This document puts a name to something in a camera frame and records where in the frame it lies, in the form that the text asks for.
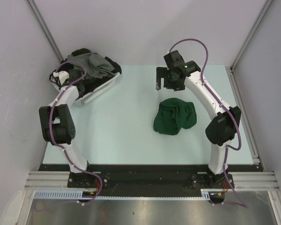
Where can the white plastic laundry basket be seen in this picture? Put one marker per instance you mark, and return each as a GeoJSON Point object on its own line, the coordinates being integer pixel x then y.
{"type": "Point", "coordinates": [97, 90]}

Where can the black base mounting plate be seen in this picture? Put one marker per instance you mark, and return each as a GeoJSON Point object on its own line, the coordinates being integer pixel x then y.
{"type": "Point", "coordinates": [149, 181]}

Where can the aluminium corner post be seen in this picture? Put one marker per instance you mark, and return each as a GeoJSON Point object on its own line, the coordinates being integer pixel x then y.
{"type": "Point", "coordinates": [252, 32]}
{"type": "Point", "coordinates": [44, 28]}

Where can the black t shirt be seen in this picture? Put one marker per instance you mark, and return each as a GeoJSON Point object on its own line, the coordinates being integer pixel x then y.
{"type": "Point", "coordinates": [85, 85]}

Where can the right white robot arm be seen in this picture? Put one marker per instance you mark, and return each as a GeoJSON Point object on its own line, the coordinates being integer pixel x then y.
{"type": "Point", "coordinates": [224, 125]}

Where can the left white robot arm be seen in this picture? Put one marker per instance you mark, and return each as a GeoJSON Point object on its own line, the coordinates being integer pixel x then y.
{"type": "Point", "coordinates": [57, 124]}

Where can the grey t shirt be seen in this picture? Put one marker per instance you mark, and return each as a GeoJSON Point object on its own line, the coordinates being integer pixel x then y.
{"type": "Point", "coordinates": [95, 65]}

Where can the green t shirt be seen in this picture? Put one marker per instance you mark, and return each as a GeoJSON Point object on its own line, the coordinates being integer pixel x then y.
{"type": "Point", "coordinates": [173, 115]}

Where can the left aluminium corner post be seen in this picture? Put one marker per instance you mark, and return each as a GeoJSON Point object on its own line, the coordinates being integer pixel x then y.
{"type": "Point", "coordinates": [44, 28]}

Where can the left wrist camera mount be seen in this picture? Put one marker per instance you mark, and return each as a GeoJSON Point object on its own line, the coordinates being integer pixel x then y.
{"type": "Point", "coordinates": [61, 77]}

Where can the right aluminium corner post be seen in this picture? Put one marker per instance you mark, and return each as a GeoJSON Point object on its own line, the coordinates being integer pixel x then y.
{"type": "Point", "coordinates": [252, 32]}

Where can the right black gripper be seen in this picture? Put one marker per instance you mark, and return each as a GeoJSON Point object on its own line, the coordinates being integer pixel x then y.
{"type": "Point", "coordinates": [162, 72]}

